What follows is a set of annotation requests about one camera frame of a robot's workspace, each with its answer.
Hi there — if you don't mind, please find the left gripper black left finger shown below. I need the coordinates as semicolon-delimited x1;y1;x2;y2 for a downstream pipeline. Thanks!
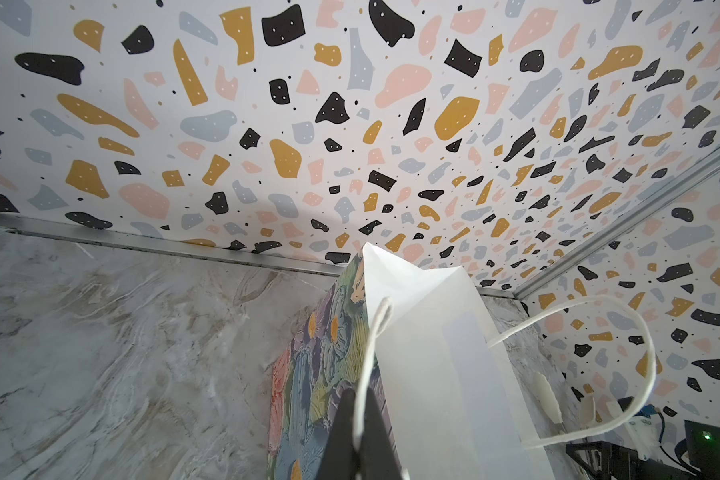
316;389;359;480

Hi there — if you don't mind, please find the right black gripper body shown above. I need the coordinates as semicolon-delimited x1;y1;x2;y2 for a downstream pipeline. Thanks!
565;441;684;480

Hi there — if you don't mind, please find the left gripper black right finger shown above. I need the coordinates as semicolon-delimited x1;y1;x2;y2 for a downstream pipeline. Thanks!
357;388;403;480

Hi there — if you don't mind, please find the white floral paper bag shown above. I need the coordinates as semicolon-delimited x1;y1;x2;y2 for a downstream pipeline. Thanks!
267;244;657;479

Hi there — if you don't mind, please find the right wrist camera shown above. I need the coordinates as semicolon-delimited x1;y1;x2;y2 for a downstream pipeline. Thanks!
604;412;661;460

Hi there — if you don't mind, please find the right aluminium corner post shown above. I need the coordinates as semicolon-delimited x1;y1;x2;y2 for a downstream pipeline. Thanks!
512;146;720;300

